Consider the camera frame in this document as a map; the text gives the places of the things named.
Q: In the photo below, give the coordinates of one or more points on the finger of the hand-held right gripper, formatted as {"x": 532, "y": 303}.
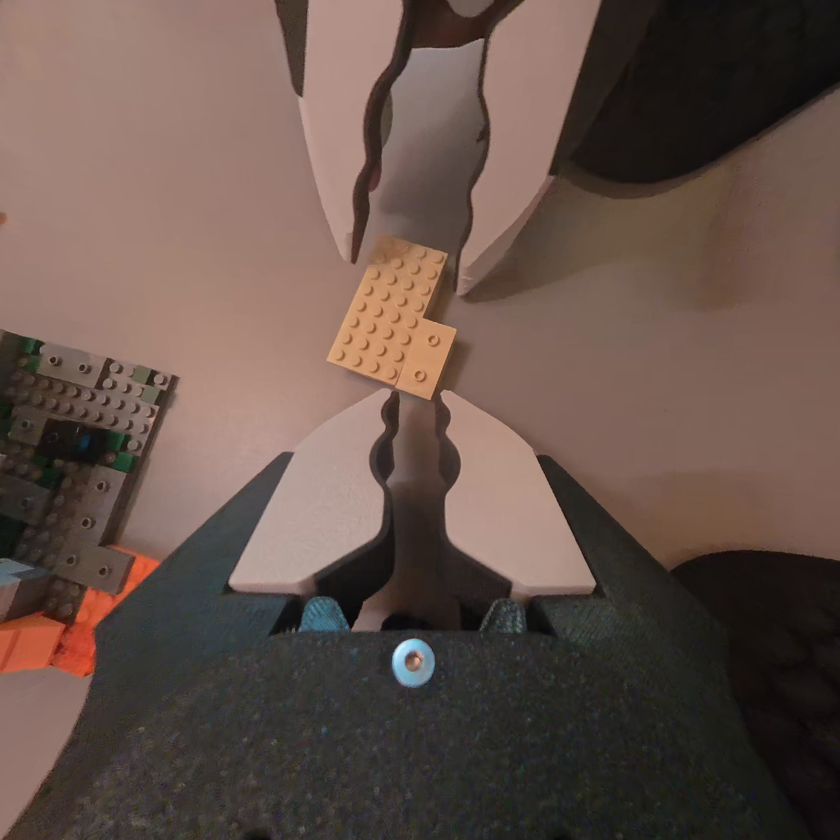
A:
{"x": 531, "y": 131}
{"x": 334, "y": 131}

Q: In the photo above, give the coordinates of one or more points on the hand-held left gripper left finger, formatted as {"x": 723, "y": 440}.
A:
{"x": 315, "y": 512}

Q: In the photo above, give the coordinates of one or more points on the tan toy plate assembly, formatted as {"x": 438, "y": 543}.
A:
{"x": 387, "y": 315}

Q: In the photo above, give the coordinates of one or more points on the tan two-stud toy plate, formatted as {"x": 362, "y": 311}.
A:
{"x": 426, "y": 361}

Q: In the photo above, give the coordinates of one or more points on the grey toy brick castle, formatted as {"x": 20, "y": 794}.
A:
{"x": 72, "y": 459}

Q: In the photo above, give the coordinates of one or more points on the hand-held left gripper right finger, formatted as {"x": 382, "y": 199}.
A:
{"x": 518, "y": 512}

